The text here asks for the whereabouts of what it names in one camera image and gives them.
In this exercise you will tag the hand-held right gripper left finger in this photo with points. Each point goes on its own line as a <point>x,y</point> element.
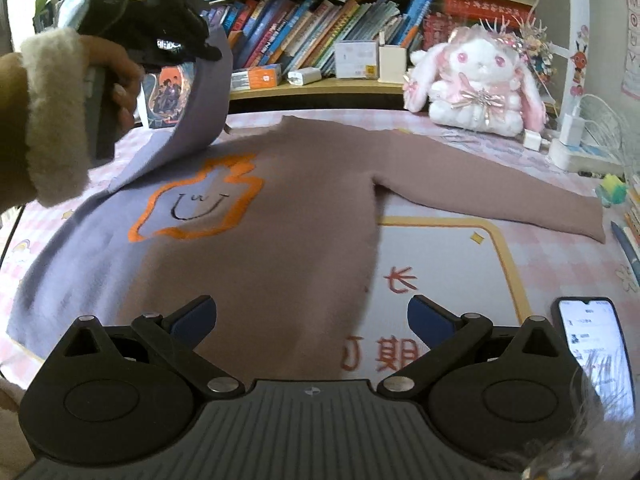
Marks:
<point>194,319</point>

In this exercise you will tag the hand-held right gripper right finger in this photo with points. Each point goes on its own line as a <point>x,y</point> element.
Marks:
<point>430,319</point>

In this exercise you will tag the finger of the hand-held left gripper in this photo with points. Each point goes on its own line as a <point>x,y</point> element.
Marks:
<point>182,53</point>
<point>167,17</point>

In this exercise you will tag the purple and mauve sweater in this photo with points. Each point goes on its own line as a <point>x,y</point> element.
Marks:
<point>300,185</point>

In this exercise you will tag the person's left hand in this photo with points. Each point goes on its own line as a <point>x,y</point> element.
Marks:
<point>110,57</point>

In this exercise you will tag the fantasy novel book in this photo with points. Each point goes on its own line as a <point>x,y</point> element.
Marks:
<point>167,95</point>

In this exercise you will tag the flower arrangement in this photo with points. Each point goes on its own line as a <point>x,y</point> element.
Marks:
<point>42,4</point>

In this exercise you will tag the orange white carton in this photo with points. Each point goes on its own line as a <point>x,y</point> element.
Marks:
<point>256,77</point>

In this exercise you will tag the row of colourful books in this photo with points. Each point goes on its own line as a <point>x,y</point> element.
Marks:
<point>300,30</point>

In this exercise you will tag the white charger plug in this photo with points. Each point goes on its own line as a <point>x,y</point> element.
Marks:
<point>305,77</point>

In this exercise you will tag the smartphone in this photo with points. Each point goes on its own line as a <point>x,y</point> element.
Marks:
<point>590,340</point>

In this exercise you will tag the wooden bookshelf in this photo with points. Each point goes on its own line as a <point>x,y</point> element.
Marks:
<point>350,89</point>

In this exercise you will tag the white labelled box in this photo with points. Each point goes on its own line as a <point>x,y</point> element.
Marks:
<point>356,60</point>

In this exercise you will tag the small white plug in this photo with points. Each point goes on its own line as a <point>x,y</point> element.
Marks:
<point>532,140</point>

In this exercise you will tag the blue pen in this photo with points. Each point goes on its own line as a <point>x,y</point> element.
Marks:
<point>627,252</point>

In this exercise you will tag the beige pen holder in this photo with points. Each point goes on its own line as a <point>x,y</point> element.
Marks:
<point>394,65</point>

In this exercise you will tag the white power strip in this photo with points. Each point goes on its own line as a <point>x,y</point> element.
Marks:
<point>582,160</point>

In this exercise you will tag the green yellow desk toy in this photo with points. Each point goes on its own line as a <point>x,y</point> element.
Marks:
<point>612,191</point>

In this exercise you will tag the white pink plush bunny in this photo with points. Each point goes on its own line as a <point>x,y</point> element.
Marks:
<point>475,70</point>

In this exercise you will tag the red thick book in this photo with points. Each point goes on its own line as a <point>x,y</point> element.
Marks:
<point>482,6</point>

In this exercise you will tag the deer wall sticker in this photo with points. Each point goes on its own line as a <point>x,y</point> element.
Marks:
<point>580,67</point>

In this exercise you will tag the wall poster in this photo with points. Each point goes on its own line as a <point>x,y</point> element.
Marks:
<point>632,55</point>

